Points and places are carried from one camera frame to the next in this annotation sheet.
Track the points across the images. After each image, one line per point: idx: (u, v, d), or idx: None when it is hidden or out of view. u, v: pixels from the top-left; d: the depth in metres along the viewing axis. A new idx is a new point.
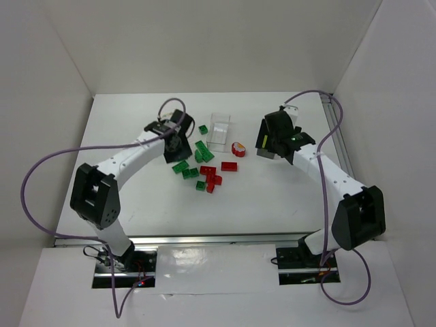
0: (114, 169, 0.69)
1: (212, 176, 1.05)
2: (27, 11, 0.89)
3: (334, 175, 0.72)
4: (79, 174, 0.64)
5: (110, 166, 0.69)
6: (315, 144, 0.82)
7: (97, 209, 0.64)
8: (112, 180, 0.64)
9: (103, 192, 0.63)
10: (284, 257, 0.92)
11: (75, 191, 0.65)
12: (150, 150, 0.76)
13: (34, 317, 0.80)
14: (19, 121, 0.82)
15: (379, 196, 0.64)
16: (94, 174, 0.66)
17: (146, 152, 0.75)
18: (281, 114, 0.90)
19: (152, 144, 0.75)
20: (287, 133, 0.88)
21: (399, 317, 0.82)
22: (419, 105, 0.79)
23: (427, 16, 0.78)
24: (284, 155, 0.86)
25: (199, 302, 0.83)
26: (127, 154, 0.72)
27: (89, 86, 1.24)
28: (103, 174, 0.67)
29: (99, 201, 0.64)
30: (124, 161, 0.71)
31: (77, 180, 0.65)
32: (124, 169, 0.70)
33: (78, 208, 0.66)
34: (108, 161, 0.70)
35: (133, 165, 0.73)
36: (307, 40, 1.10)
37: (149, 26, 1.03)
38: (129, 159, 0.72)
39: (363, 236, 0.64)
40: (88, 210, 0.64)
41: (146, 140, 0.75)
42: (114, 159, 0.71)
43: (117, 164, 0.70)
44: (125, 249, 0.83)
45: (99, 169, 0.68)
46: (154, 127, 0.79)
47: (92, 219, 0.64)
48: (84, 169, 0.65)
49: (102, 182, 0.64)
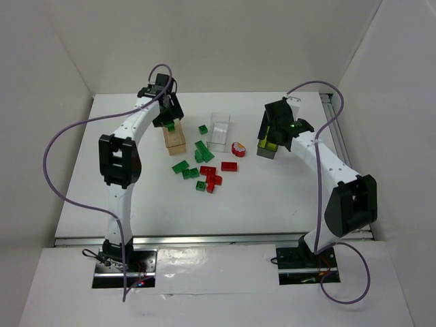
0: (128, 133, 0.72)
1: (212, 176, 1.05)
2: (27, 11, 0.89)
3: (330, 162, 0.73)
4: (101, 144, 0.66)
5: (122, 131, 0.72)
6: (313, 131, 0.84)
7: (126, 170, 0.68)
8: (132, 142, 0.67)
9: (127, 154, 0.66)
10: (283, 257, 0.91)
11: (100, 159, 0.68)
12: (150, 112, 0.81)
13: (34, 317, 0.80)
14: (19, 121, 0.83)
15: (373, 185, 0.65)
16: (113, 141, 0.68)
17: (147, 115, 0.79)
18: (281, 103, 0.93)
19: (150, 107, 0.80)
20: (285, 120, 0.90)
21: (400, 318, 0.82)
22: (419, 105, 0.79)
23: (427, 15, 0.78)
24: (283, 142, 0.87)
25: (199, 302, 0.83)
26: (133, 120, 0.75)
27: (90, 86, 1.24)
28: (122, 139, 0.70)
29: (127, 163, 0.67)
30: (134, 125, 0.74)
31: (100, 150, 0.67)
32: (136, 132, 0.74)
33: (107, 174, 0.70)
34: (119, 128, 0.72)
35: (140, 129, 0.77)
36: (307, 39, 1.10)
37: (149, 26, 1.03)
38: (137, 122, 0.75)
39: (354, 222, 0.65)
40: (118, 173, 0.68)
41: (144, 104, 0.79)
42: (125, 125, 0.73)
43: (129, 129, 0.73)
44: (127, 241, 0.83)
45: (116, 136, 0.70)
46: (146, 91, 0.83)
47: (123, 178, 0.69)
48: (104, 138, 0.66)
49: (123, 146, 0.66)
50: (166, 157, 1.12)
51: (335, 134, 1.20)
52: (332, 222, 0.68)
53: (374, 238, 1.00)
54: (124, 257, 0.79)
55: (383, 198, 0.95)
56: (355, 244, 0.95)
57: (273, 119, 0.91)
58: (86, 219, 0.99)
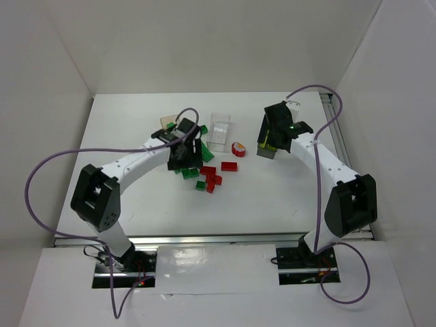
0: (118, 172, 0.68)
1: (212, 176, 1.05)
2: (27, 11, 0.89)
3: (329, 163, 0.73)
4: (83, 174, 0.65)
5: (114, 169, 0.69)
6: (313, 133, 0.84)
7: (97, 212, 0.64)
8: (114, 184, 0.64)
9: (105, 195, 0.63)
10: (283, 257, 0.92)
11: (77, 191, 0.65)
12: (157, 156, 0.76)
13: (34, 317, 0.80)
14: (19, 122, 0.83)
15: (372, 184, 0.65)
16: (97, 175, 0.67)
17: (152, 158, 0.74)
18: (280, 106, 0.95)
19: (158, 152, 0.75)
20: (285, 122, 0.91)
21: (400, 318, 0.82)
22: (419, 105, 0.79)
23: (427, 16, 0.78)
24: (282, 144, 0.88)
25: (199, 302, 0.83)
26: (132, 159, 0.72)
27: (90, 86, 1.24)
28: (107, 176, 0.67)
29: (101, 204, 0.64)
30: (129, 165, 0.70)
31: (81, 180, 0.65)
32: (129, 173, 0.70)
33: (78, 210, 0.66)
34: (112, 164, 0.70)
35: (136, 171, 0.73)
36: (307, 39, 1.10)
37: (149, 26, 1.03)
38: (133, 164, 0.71)
39: (354, 222, 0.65)
40: (88, 212, 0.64)
41: (152, 147, 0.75)
42: (119, 162, 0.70)
43: (122, 168, 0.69)
44: (125, 250, 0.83)
45: (104, 171, 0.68)
46: (161, 134, 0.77)
47: (93, 221, 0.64)
48: (88, 169, 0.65)
49: (104, 185, 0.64)
50: None
51: (334, 134, 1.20)
52: (332, 223, 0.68)
53: (374, 238, 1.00)
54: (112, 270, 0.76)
55: (383, 198, 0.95)
56: (355, 243, 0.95)
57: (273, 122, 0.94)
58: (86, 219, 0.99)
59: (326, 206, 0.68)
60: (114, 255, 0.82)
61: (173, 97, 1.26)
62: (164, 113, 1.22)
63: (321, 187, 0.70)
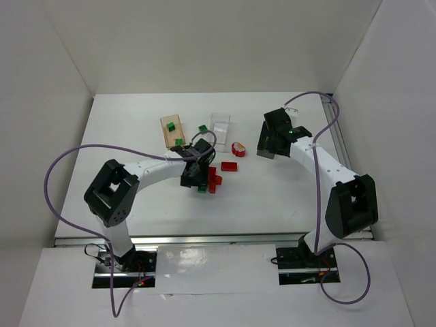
0: (138, 172, 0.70)
1: (212, 176, 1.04)
2: (27, 11, 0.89)
3: (328, 164, 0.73)
4: (105, 167, 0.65)
5: (135, 168, 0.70)
6: (311, 137, 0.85)
7: (110, 205, 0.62)
8: (135, 180, 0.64)
9: (123, 189, 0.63)
10: (283, 257, 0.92)
11: (95, 182, 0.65)
12: (174, 166, 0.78)
13: (34, 317, 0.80)
14: (19, 122, 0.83)
15: (370, 184, 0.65)
16: (118, 171, 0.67)
17: (169, 167, 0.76)
18: (278, 111, 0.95)
19: (176, 163, 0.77)
20: (284, 127, 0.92)
21: (399, 318, 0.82)
22: (419, 105, 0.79)
23: (426, 16, 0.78)
24: (282, 148, 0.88)
25: (198, 302, 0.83)
26: (152, 163, 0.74)
27: (89, 86, 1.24)
28: (127, 173, 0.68)
29: (116, 198, 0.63)
30: (148, 168, 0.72)
31: (101, 172, 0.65)
32: (146, 175, 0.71)
33: (90, 201, 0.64)
34: (134, 164, 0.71)
35: (153, 176, 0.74)
36: (308, 39, 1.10)
37: (149, 27, 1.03)
38: (153, 168, 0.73)
39: (355, 223, 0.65)
40: (101, 204, 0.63)
41: (171, 157, 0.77)
42: (139, 163, 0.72)
43: (142, 169, 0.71)
44: (125, 251, 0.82)
45: (125, 169, 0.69)
46: (180, 149, 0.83)
47: (103, 215, 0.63)
48: (111, 164, 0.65)
49: (125, 180, 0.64)
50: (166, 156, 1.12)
51: (334, 134, 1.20)
52: (332, 223, 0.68)
53: (374, 238, 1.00)
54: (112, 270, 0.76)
55: (382, 198, 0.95)
56: (354, 244, 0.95)
57: (273, 127, 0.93)
58: (86, 219, 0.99)
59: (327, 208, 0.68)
60: (114, 253, 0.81)
61: (172, 97, 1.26)
62: (164, 113, 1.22)
63: (320, 187, 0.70)
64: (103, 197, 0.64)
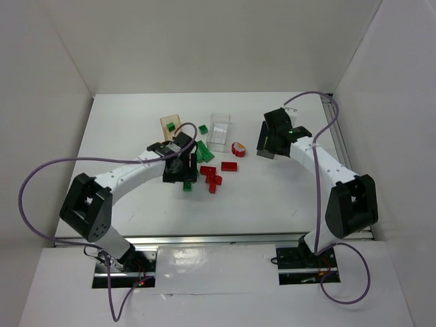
0: (111, 182, 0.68)
1: (212, 176, 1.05)
2: (28, 11, 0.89)
3: (328, 164, 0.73)
4: (75, 183, 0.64)
5: (107, 179, 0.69)
6: (311, 137, 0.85)
7: (86, 221, 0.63)
8: (107, 193, 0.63)
9: (96, 205, 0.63)
10: (283, 257, 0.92)
11: (68, 199, 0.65)
12: (151, 167, 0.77)
13: (34, 317, 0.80)
14: (19, 122, 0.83)
15: (371, 184, 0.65)
16: (90, 184, 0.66)
17: (145, 171, 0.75)
18: (278, 112, 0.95)
19: (152, 164, 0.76)
20: (284, 127, 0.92)
21: (400, 318, 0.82)
22: (419, 105, 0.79)
23: (427, 16, 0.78)
24: (281, 148, 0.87)
25: (199, 302, 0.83)
26: (126, 171, 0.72)
27: (90, 86, 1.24)
28: (100, 186, 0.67)
29: (91, 214, 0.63)
30: (122, 176, 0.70)
31: (73, 189, 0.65)
32: (121, 184, 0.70)
33: (67, 219, 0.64)
34: (106, 174, 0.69)
35: (129, 182, 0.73)
36: (308, 39, 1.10)
37: (149, 27, 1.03)
38: (127, 176, 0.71)
39: (355, 223, 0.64)
40: (78, 222, 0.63)
41: (147, 159, 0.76)
42: (113, 173, 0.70)
43: (115, 178, 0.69)
44: (124, 251, 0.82)
45: (97, 180, 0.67)
46: (157, 147, 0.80)
47: (82, 231, 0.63)
48: (82, 179, 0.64)
49: (97, 195, 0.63)
50: None
51: (334, 134, 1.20)
52: (332, 224, 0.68)
53: (375, 238, 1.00)
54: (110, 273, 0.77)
55: (382, 198, 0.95)
56: (355, 243, 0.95)
57: (272, 127, 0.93)
58: None
59: (326, 208, 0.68)
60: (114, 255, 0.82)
61: (172, 97, 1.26)
62: (164, 113, 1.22)
63: (320, 187, 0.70)
64: (79, 214, 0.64)
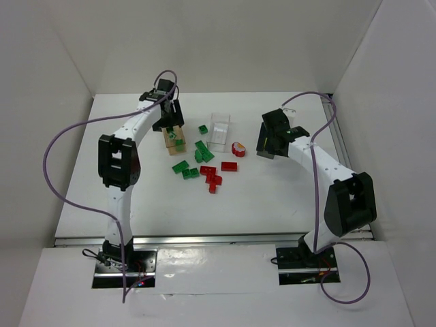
0: (129, 134, 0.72)
1: (212, 176, 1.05)
2: (27, 11, 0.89)
3: (325, 163, 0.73)
4: (101, 144, 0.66)
5: (123, 133, 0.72)
6: (309, 136, 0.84)
7: (125, 170, 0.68)
8: (132, 142, 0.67)
9: (127, 155, 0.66)
10: (284, 257, 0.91)
11: (99, 159, 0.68)
12: (152, 114, 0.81)
13: (33, 318, 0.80)
14: (18, 123, 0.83)
15: (368, 182, 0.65)
16: (112, 142, 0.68)
17: (149, 118, 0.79)
18: (276, 112, 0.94)
19: (152, 110, 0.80)
20: (283, 128, 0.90)
21: (400, 318, 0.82)
22: (419, 105, 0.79)
23: (427, 15, 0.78)
24: (280, 148, 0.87)
25: (199, 302, 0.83)
26: (134, 121, 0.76)
27: (90, 86, 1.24)
28: (122, 139, 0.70)
29: (126, 163, 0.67)
30: (134, 127, 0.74)
31: (99, 150, 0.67)
32: (136, 133, 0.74)
33: (105, 174, 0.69)
34: (120, 129, 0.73)
35: (141, 131, 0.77)
36: (307, 39, 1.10)
37: (148, 27, 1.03)
38: (137, 125, 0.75)
39: (354, 221, 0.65)
40: (117, 173, 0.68)
41: (146, 107, 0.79)
42: (126, 126, 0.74)
43: (130, 130, 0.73)
44: (127, 241, 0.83)
45: (116, 137, 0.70)
46: (148, 95, 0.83)
47: (122, 180, 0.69)
48: (105, 137, 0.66)
49: (123, 146, 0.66)
50: (167, 157, 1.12)
51: (335, 134, 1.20)
52: (332, 222, 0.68)
53: (374, 238, 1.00)
54: (122, 257, 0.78)
55: (382, 198, 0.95)
56: (355, 243, 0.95)
57: (270, 127, 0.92)
58: (86, 219, 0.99)
59: (325, 206, 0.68)
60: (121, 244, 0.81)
61: None
62: None
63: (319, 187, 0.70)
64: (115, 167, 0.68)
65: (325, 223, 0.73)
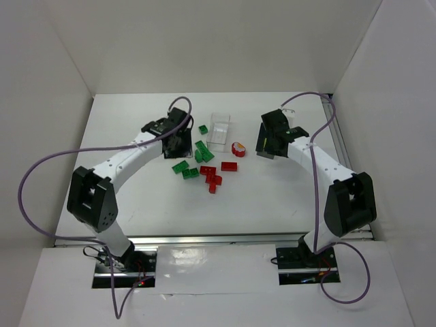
0: (111, 172, 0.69)
1: (212, 176, 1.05)
2: (27, 12, 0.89)
3: (325, 163, 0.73)
4: (75, 178, 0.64)
5: (106, 169, 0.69)
6: (308, 136, 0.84)
7: (94, 212, 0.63)
8: (108, 184, 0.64)
9: (100, 196, 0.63)
10: (284, 257, 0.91)
11: (71, 194, 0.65)
12: (148, 150, 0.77)
13: (33, 317, 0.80)
14: (18, 123, 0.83)
15: (368, 182, 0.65)
16: (90, 177, 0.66)
17: (142, 154, 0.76)
18: (275, 112, 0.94)
19: (149, 146, 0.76)
20: (282, 128, 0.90)
21: (400, 318, 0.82)
22: (419, 105, 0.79)
23: (427, 15, 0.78)
24: (279, 148, 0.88)
25: (199, 302, 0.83)
26: (122, 157, 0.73)
27: (90, 86, 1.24)
28: (100, 177, 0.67)
29: (97, 206, 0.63)
30: (120, 164, 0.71)
31: (73, 184, 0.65)
32: (120, 171, 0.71)
33: (75, 212, 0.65)
34: (103, 163, 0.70)
35: (129, 167, 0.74)
36: (307, 39, 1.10)
37: (148, 27, 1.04)
38: (125, 162, 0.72)
39: (354, 221, 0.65)
40: (86, 213, 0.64)
41: (143, 142, 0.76)
42: (111, 161, 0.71)
43: (114, 167, 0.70)
44: (124, 250, 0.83)
45: (96, 172, 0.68)
46: (152, 127, 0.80)
47: (90, 223, 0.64)
48: (82, 172, 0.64)
49: (98, 186, 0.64)
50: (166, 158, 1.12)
51: (334, 134, 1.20)
52: (332, 223, 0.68)
53: (374, 238, 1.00)
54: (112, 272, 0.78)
55: (382, 198, 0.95)
56: (355, 243, 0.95)
57: (270, 128, 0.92)
58: None
59: (325, 206, 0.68)
60: (114, 254, 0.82)
61: (172, 97, 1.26)
62: (164, 114, 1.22)
63: (319, 187, 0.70)
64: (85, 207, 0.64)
65: (325, 224, 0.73)
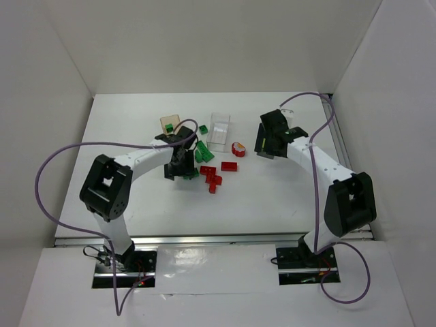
0: (129, 163, 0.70)
1: (212, 176, 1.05)
2: (27, 12, 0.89)
3: (325, 163, 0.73)
4: (95, 163, 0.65)
5: (125, 160, 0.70)
6: (308, 136, 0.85)
7: (107, 198, 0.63)
8: (128, 170, 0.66)
9: (118, 182, 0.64)
10: (284, 257, 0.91)
11: (87, 180, 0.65)
12: (161, 154, 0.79)
13: (34, 317, 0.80)
14: (18, 123, 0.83)
15: (368, 182, 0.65)
16: (109, 165, 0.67)
17: (157, 156, 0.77)
18: (275, 113, 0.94)
19: (163, 150, 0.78)
20: (281, 128, 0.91)
21: (400, 318, 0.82)
22: (419, 105, 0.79)
23: (427, 15, 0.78)
24: (278, 148, 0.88)
25: (199, 302, 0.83)
26: (140, 153, 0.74)
27: (89, 86, 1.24)
28: (118, 165, 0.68)
29: (112, 191, 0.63)
30: (138, 158, 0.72)
31: (92, 169, 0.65)
32: (137, 165, 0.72)
33: (86, 199, 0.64)
34: (122, 155, 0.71)
35: (144, 165, 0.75)
36: (307, 39, 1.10)
37: (148, 27, 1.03)
38: (142, 157, 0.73)
39: (354, 221, 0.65)
40: (99, 199, 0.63)
41: (158, 145, 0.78)
42: (129, 154, 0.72)
43: (133, 159, 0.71)
44: (125, 248, 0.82)
45: (116, 161, 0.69)
46: (165, 137, 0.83)
47: (102, 209, 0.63)
48: (101, 159, 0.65)
49: (118, 172, 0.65)
50: None
51: (334, 133, 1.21)
52: (332, 223, 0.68)
53: (374, 238, 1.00)
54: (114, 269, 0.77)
55: (382, 198, 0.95)
56: (355, 243, 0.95)
57: (270, 128, 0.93)
58: (86, 219, 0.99)
59: (325, 206, 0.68)
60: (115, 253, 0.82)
61: (172, 97, 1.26)
62: (164, 114, 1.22)
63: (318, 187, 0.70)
64: (99, 193, 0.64)
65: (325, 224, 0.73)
